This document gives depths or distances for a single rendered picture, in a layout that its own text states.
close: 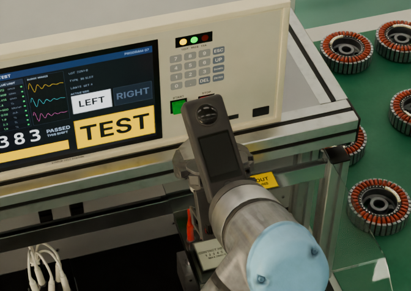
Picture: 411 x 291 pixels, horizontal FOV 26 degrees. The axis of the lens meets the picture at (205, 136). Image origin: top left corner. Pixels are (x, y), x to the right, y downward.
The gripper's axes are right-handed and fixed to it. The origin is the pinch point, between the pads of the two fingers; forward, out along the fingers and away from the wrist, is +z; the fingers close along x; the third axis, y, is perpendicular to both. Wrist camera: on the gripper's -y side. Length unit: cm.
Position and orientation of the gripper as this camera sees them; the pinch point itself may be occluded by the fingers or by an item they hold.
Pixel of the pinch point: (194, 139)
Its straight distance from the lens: 111.6
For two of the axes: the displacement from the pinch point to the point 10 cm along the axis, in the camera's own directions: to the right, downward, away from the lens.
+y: 1.2, 9.3, 3.5
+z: -2.6, -3.1, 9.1
